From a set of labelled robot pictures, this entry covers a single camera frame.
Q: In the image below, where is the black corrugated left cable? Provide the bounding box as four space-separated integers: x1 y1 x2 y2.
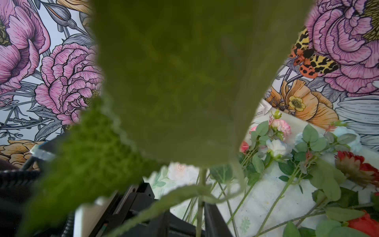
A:
0 153 75 237

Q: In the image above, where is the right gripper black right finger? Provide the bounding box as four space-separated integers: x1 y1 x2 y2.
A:
204 203 233 237

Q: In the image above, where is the white pink flower stem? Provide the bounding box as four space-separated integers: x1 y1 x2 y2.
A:
256 123 361 237

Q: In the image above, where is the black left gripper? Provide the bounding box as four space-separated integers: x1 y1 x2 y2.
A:
74 182 155 237

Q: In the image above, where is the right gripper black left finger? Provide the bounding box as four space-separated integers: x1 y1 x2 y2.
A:
142 211 170 237

